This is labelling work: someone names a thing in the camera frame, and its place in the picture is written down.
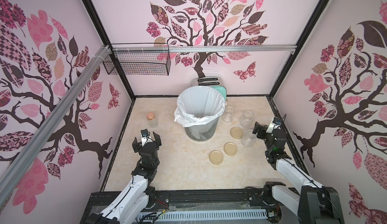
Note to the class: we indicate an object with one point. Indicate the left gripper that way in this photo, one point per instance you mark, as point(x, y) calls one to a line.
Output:
point(138, 147)

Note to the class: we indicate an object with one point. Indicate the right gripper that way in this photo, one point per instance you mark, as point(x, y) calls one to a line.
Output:
point(266, 132)

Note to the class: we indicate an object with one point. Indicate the glass jar beige lid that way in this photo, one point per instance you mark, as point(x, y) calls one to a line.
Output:
point(249, 138)
point(229, 114)

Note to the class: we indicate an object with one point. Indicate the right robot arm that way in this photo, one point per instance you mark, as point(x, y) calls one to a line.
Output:
point(296, 178)

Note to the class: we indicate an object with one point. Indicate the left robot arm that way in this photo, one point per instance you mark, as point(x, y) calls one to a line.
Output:
point(139, 181)

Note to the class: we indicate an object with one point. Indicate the small bottle with cork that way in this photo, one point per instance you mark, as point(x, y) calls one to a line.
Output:
point(152, 120)

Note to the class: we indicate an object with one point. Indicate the grey mesh trash bin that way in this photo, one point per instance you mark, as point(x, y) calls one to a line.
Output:
point(202, 133)

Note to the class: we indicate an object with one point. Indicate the mint green toaster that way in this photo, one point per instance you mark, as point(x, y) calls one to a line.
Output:
point(213, 82)

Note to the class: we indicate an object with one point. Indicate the white plastic trash bag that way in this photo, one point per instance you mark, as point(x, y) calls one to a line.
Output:
point(199, 105)

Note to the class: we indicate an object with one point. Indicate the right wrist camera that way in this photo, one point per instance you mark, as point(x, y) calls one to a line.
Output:
point(275, 124)

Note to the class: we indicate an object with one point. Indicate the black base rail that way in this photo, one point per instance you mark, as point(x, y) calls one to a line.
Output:
point(100, 200)

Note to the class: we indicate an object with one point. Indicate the black wire basket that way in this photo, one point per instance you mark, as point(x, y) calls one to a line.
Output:
point(139, 59)

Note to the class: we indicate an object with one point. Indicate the white slotted cable duct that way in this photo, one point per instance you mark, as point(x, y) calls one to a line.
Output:
point(203, 215)

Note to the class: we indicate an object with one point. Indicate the aluminium rail back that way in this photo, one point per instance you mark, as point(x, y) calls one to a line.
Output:
point(202, 49)

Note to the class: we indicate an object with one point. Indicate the aluminium rail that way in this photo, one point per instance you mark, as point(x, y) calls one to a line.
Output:
point(202, 49)
point(11, 177)

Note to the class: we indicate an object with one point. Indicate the aluminium rail left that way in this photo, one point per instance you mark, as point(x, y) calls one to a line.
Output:
point(11, 177)

